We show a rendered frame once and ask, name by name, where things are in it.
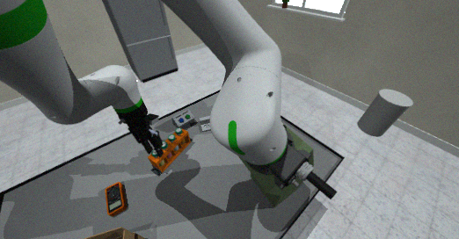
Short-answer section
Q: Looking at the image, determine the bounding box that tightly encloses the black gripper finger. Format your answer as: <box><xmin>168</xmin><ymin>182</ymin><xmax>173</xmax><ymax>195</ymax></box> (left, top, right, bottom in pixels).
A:
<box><xmin>128</xmin><ymin>128</ymin><xmax>153</xmax><ymax>154</ymax></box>
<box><xmin>141</xmin><ymin>129</ymin><xmax>164</xmax><ymax>157</ymax></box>

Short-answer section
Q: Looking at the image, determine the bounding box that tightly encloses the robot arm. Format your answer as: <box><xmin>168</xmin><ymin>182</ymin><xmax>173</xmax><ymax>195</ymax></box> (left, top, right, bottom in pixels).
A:
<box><xmin>0</xmin><ymin>0</ymin><xmax>337</xmax><ymax>199</ymax></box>

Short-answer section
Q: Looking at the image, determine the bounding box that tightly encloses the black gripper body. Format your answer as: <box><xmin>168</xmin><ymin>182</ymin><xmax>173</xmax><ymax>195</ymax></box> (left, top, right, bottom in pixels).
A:
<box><xmin>127</xmin><ymin>116</ymin><xmax>152</xmax><ymax>136</ymax></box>

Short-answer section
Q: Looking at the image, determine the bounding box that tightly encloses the orange handheld multimeter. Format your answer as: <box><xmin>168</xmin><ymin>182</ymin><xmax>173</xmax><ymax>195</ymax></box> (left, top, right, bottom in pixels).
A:
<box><xmin>106</xmin><ymin>182</ymin><xmax>127</xmax><ymax>217</ymax></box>

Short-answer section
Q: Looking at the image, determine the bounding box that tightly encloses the white button panel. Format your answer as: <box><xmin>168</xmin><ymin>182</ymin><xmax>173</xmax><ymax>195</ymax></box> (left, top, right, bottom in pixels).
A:
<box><xmin>172</xmin><ymin>109</ymin><xmax>196</xmax><ymax>130</ymax></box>

